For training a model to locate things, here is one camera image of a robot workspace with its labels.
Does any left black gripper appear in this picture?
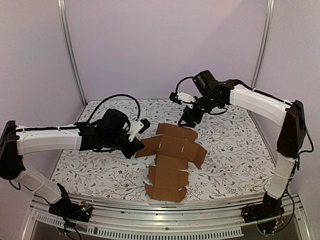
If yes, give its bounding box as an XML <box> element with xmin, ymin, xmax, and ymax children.
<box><xmin>103</xmin><ymin>129</ymin><xmax>145</xmax><ymax>160</ymax></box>

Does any brown cardboard box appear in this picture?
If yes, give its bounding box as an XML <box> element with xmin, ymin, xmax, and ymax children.
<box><xmin>135</xmin><ymin>123</ymin><xmax>207</xmax><ymax>203</ymax></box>

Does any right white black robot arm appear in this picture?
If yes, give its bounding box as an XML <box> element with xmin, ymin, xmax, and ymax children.
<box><xmin>169</xmin><ymin>70</ymin><xmax>307</xmax><ymax>218</ymax></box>

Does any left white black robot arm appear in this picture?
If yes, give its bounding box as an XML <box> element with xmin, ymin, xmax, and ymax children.
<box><xmin>0</xmin><ymin>109</ymin><xmax>150</xmax><ymax>217</ymax></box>

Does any floral patterned table mat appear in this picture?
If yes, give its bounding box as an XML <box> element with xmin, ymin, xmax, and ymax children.
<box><xmin>51</xmin><ymin>99</ymin><xmax>275</xmax><ymax>202</ymax></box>

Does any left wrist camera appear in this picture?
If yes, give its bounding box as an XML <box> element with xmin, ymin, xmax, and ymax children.
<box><xmin>128</xmin><ymin>118</ymin><xmax>151</xmax><ymax>142</ymax></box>

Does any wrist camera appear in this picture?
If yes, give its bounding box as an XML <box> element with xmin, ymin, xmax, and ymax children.
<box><xmin>128</xmin><ymin>118</ymin><xmax>151</xmax><ymax>142</ymax></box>
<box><xmin>169</xmin><ymin>91</ymin><xmax>196</xmax><ymax>109</ymax></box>

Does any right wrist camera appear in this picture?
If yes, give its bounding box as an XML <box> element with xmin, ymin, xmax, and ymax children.
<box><xmin>169</xmin><ymin>91</ymin><xmax>196</xmax><ymax>109</ymax></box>

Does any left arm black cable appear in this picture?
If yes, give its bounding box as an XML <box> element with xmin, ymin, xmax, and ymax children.
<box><xmin>86</xmin><ymin>93</ymin><xmax>141</xmax><ymax>125</ymax></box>

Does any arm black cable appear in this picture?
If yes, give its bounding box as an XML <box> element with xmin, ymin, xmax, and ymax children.
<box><xmin>86</xmin><ymin>93</ymin><xmax>141</xmax><ymax>125</ymax></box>
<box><xmin>174</xmin><ymin>76</ymin><xmax>196</xmax><ymax>94</ymax></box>

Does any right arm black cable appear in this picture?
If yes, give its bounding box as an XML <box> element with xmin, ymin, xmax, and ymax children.
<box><xmin>174</xmin><ymin>76</ymin><xmax>196</xmax><ymax>94</ymax></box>

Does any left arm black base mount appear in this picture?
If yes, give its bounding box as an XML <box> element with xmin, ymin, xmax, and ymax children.
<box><xmin>48</xmin><ymin>183</ymin><xmax>93</xmax><ymax>223</ymax></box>

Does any front aluminium rail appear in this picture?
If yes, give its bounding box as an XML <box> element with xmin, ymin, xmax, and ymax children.
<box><xmin>21</xmin><ymin>194</ymin><xmax>313</xmax><ymax>240</ymax></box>

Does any right aluminium frame post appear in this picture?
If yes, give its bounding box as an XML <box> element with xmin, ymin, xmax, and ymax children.
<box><xmin>251</xmin><ymin>0</ymin><xmax>275</xmax><ymax>88</ymax></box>

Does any aluminium frame post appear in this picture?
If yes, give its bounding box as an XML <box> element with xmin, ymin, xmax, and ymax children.
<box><xmin>251</xmin><ymin>0</ymin><xmax>275</xmax><ymax>88</ymax></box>
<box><xmin>57</xmin><ymin>0</ymin><xmax>87</xmax><ymax>107</ymax></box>

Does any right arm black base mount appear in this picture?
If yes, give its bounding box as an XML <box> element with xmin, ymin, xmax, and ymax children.
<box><xmin>241</xmin><ymin>192</ymin><xmax>285</xmax><ymax>223</ymax></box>

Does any left aluminium frame post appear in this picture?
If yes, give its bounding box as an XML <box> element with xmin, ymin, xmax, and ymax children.
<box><xmin>57</xmin><ymin>0</ymin><xmax>87</xmax><ymax>107</ymax></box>

